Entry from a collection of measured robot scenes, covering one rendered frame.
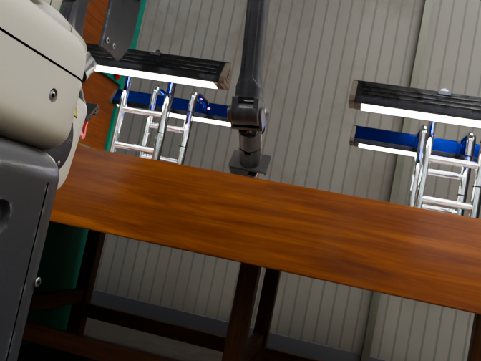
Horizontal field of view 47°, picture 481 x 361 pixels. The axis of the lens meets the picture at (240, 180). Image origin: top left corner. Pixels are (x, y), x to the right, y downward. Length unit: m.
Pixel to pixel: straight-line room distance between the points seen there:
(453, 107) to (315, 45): 1.93
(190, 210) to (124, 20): 0.46
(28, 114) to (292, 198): 0.76
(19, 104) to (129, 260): 2.94
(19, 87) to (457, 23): 3.10
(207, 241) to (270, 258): 0.14
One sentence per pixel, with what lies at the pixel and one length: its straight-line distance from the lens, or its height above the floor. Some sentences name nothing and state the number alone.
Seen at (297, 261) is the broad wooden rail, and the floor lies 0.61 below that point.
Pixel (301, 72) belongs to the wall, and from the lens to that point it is 3.33.
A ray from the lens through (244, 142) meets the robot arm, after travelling 1.37.
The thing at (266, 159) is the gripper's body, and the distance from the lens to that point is 1.45.
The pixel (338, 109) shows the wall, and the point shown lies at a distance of 3.25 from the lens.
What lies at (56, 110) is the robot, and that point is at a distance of 0.56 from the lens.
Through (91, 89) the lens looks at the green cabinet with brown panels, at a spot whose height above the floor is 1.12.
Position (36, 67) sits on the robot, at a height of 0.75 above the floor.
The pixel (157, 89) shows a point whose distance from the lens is 2.11.
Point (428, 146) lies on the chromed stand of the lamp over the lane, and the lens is 1.70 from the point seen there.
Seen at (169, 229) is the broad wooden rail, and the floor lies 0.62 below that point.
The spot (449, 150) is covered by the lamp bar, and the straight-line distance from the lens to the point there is 2.09.
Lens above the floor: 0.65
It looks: 5 degrees up
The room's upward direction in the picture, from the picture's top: 12 degrees clockwise
